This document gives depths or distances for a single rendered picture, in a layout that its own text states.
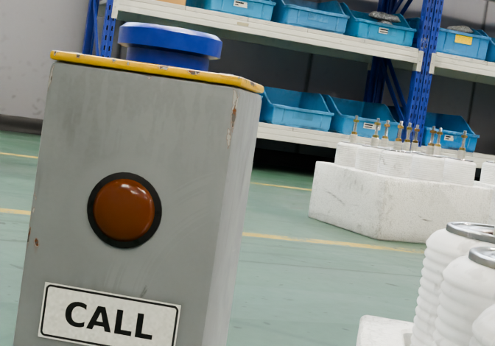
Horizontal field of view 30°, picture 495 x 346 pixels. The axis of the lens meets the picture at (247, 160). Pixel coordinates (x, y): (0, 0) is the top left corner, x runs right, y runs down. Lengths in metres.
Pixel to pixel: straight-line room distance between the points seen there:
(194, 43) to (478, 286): 0.16
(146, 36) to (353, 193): 2.40
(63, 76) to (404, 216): 2.35
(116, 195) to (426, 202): 2.39
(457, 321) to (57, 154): 0.19
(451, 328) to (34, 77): 5.02
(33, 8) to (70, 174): 5.06
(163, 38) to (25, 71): 5.04
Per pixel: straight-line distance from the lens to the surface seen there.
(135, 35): 0.35
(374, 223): 2.63
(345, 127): 5.16
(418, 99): 5.31
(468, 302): 0.41
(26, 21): 5.38
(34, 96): 5.39
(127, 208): 0.33
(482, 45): 5.58
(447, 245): 0.53
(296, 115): 5.01
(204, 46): 0.35
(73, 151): 0.33
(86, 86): 0.33
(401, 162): 2.66
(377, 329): 0.59
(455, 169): 2.81
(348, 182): 2.76
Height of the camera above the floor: 0.30
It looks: 3 degrees down
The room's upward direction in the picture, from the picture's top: 8 degrees clockwise
